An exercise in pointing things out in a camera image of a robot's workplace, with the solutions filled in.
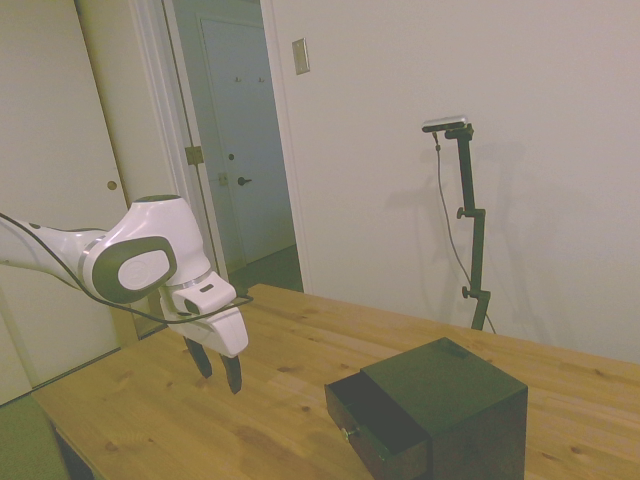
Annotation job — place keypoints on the small metal drawer knob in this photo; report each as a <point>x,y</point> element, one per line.
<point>346,434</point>

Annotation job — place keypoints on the brass door latch plate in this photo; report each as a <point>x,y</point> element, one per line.
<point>222,179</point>

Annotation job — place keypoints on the black camera stand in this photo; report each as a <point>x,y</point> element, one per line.
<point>474,225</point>

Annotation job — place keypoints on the dark wooden open drawer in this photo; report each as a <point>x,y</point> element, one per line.
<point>372,422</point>

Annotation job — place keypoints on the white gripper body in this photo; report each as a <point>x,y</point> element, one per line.
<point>225,332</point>

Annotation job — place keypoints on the brass door hinge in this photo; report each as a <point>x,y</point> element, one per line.
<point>193,155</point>

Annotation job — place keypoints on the white closet door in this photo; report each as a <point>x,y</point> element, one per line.
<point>60,125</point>

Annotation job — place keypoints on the silver exterior camera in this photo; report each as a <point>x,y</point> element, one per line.
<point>446,123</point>

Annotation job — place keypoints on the beige wall switch plate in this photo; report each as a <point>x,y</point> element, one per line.
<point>300,56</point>

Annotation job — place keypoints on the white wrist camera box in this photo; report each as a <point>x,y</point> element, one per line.
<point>205,296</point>

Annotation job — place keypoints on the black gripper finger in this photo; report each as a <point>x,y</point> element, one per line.
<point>233,376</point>
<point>202,361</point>

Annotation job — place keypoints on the white hallway door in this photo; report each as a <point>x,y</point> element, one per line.
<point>250,125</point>

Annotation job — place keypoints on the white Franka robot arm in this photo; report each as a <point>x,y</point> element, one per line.
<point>150,225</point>

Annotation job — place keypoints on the green upholstered chair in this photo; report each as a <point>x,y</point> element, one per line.
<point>27,440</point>

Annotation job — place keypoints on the dark wooden drawer cabinet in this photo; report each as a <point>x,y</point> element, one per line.
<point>465,400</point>

